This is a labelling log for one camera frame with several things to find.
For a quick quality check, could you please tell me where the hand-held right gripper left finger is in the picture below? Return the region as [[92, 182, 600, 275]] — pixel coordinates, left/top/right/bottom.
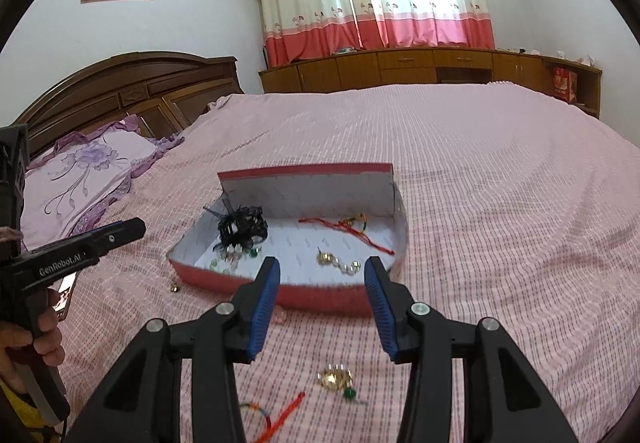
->
[[62, 256, 282, 443]]

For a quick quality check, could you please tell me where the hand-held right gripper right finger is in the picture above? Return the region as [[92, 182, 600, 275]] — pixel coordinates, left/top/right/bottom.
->
[[364, 256, 581, 443]]

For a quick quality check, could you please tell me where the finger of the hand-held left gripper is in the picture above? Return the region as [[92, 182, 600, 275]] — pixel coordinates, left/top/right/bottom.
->
[[75, 217, 147, 258]]

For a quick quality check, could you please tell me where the pink cardboard box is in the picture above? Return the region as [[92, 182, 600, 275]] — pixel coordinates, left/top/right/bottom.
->
[[167, 162, 409, 317]]

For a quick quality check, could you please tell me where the pearl and gold brooch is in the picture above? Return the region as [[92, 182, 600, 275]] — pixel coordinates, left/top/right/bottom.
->
[[315, 247, 363, 277]]

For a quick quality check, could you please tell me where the white bead bracelet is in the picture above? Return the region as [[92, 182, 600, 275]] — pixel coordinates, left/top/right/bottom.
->
[[209, 244, 252, 275]]

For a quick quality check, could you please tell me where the black lace hair accessory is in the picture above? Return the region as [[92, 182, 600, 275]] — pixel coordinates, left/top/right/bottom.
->
[[204, 196, 269, 254]]

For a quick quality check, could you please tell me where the multicolored braided red cord bracelet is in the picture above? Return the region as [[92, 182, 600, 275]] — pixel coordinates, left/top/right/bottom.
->
[[239, 390, 307, 435], [298, 212, 397, 255]]

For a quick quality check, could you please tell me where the person's left hand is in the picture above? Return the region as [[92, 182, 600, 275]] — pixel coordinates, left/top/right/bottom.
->
[[0, 289, 64, 395]]

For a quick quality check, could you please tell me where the smartphone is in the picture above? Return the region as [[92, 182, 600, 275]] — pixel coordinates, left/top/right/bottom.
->
[[52, 270, 79, 322]]

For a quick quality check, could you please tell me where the purple floral pillow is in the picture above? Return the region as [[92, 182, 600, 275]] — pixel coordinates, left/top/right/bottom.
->
[[20, 116, 186, 252]]

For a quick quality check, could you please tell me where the gold charm with green bead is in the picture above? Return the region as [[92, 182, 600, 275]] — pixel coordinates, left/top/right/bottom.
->
[[316, 364, 369, 406]]

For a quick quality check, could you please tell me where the dark wooden headboard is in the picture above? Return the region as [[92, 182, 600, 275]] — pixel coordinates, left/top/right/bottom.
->
[[12, 50, 246, 165]]

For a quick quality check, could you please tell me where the pink checkered bedsheet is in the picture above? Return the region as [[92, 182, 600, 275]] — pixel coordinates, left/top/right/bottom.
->
[[50, 80, 640, 443]]

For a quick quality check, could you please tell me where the long wooden cabinet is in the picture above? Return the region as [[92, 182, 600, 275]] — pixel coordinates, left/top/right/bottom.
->
[[258, 46, 604, 119]]

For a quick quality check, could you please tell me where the red gift bag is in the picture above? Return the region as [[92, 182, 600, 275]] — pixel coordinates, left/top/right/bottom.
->
[[552, 66, 579, 103]]

